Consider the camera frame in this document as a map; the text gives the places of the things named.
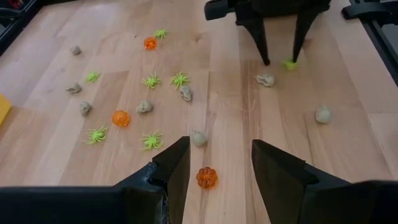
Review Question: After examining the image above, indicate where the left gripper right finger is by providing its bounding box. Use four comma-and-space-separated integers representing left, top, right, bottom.
252, 139, 352, 224

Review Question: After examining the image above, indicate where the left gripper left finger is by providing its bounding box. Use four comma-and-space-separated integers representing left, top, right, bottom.
114, 136, 192, 224

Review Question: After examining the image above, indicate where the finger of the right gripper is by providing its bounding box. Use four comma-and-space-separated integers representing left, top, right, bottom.
239, 14, 271, 67
291, 9, 322, 63

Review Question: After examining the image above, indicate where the orange translucent pumpkin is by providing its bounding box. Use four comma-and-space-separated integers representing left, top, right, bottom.
195, 166, 219, 190
111, 110, 131, 128
143, 36, 159, 51

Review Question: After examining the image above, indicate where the yellow plastic basket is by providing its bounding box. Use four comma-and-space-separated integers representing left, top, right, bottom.
0, 94, 12, 125

